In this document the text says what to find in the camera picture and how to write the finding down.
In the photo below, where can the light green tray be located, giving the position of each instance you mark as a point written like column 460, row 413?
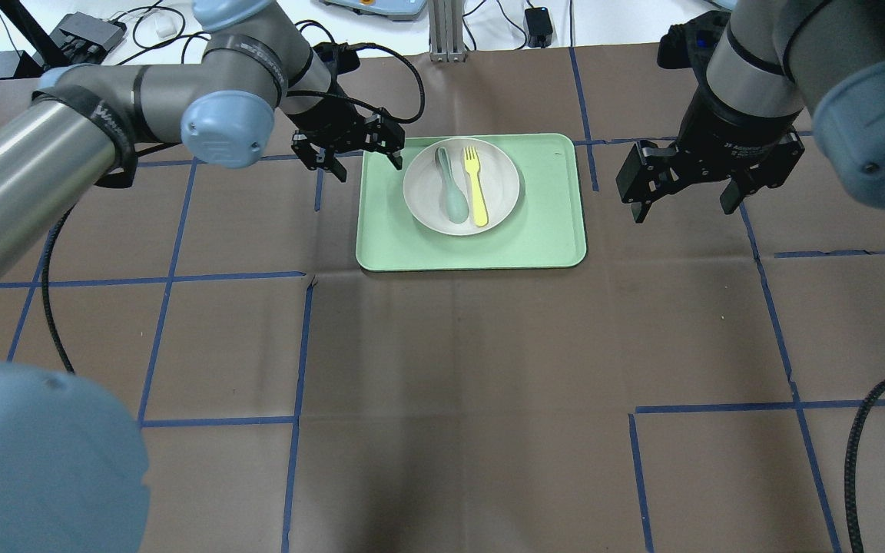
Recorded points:
column 546, row 229

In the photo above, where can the yellow plastic fork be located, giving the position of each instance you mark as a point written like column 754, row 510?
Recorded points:
column 472, row 168

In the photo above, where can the white round plate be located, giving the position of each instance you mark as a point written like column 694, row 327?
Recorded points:
column 423, row 191

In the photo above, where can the green plastic spoon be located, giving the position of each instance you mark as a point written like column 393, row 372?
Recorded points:
column 456, row 207

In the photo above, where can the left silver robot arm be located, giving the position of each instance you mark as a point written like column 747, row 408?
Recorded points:
column 72, row 458

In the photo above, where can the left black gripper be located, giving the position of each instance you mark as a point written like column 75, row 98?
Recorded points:
column 325, row 114

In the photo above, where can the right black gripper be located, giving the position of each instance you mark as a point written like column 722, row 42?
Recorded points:
column 727, row 124

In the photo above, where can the aluminium frame post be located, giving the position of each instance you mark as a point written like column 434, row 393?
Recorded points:
column 446, row 31

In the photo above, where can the black usb hub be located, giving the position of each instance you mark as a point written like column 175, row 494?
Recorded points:
column 84, row 36

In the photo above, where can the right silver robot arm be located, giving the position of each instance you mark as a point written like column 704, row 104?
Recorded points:
column 758, row 65

